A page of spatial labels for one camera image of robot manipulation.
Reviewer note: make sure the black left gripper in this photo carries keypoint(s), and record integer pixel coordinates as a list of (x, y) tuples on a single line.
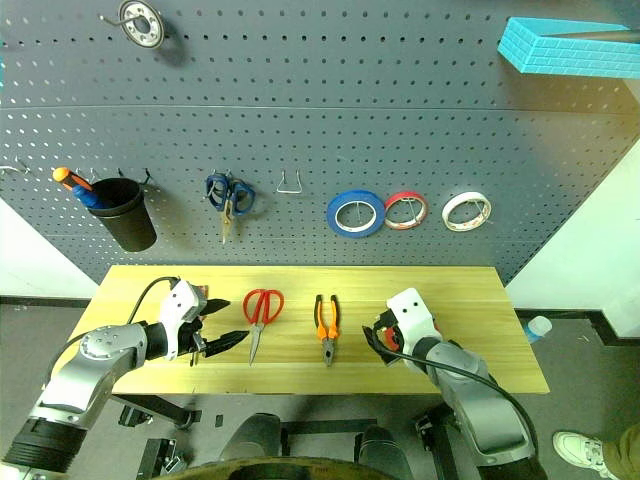
[(192, 337)]

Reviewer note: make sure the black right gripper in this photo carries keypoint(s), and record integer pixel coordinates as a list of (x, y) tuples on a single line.
[(389, 332)]

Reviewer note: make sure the orange and black pliers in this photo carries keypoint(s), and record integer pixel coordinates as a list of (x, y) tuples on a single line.
[(327, 340)]

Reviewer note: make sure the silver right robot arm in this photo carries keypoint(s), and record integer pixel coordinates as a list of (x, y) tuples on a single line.
[(475, 400)]

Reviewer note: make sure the dark grey pegboard wall panel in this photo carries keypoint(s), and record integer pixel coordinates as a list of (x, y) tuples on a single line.
[(350, 100)]

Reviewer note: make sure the dark rounded shape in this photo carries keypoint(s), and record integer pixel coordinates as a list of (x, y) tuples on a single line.
[(382, 450), (252, 440)]

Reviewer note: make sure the black plastic cup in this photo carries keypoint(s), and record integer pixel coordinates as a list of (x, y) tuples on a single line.
[(130, 220)]

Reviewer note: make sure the blue tape roll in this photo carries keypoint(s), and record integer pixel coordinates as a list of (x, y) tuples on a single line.
[(332, 215)]

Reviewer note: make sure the red tape roll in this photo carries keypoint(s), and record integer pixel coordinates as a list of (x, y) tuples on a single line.
[(406, 194)]

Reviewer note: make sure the dark curved rim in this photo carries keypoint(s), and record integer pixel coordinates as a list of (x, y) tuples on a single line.
[(275, 470)]

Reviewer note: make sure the white tape roll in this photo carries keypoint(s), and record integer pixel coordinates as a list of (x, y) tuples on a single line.
[(452, 207)]

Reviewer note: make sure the clear plastic bottle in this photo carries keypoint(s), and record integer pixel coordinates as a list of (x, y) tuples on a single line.
[(539, 328)]

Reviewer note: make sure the silver pegboard hook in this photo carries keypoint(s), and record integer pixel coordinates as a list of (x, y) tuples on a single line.
[(20, 169), (93, 175), (110, 20)]

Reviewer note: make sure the orange and blue screwdriver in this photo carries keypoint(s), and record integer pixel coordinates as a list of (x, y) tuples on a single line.
[(75, 184)]

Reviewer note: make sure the white sneaker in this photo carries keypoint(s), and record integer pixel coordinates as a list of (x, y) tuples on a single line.
[(577, 450)]

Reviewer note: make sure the olive trouser leg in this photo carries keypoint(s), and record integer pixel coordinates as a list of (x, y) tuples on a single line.
[(622, 452)]

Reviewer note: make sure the round metal disc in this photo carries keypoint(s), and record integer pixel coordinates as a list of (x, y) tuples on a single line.
[(150, 36)]

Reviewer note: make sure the cyan plastic bin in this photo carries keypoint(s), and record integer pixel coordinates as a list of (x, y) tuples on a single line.
[(560, 52)]

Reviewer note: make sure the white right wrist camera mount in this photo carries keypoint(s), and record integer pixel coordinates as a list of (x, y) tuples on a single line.
[(415, 320)]

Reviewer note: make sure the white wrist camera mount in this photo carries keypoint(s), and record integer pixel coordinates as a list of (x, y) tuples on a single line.
[(415, 320), (176, 305)]

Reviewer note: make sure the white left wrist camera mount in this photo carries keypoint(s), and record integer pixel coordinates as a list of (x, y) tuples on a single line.
[(176, 305)]

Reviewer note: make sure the black metal table frame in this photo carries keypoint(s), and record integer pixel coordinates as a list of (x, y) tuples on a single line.
[(160, 406)]

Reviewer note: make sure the metal floor bracket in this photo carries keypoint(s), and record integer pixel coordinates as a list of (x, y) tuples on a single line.
[(162, 457)]

